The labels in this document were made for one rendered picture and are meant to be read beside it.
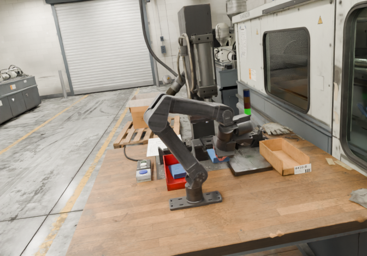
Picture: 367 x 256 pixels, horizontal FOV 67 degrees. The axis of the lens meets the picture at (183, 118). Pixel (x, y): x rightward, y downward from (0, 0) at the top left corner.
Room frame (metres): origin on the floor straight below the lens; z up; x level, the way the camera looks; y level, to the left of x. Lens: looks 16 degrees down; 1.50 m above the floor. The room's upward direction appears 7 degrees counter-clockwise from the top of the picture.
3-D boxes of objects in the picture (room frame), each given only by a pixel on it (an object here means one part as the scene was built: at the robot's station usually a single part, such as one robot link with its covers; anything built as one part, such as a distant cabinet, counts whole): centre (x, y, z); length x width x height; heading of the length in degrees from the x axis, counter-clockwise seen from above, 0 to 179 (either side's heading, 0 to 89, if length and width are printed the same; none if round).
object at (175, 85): (1.62, 0.02, 1.25); 0.19 x 0.07 x 0.19; 95
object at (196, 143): (1.35, -0.13, 0.98); 0.20 x 0.10 x 0.01; 95
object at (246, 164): (1.18, -0.27, 0.91); 0.17 x 0.16 x 0.02; 95
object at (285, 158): (1.18, -0.44, 0.93); 0.25 x 0.13 x 0.08; 5
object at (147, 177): (1.18, 0.22, 0.90); 0.07 x 0.07 x 0.06; 5
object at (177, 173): (1.20, 0.05, 0.92); 0.15 x 0.07 x 0.03; 12
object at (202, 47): (1.35, -0.12, 1.37); 0.11 x 0.09 x 0.30; 95
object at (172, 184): (1.17, 0.05, 0.93); 0.25 x 0.12 x 0.06; 5
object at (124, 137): (4.51, 0.58, 0.07); 1.20 x 1.00 x 0.14; 179
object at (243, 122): (0.99, -0.19, 1.19); 0.12 x 0.09 x 0.12; 105
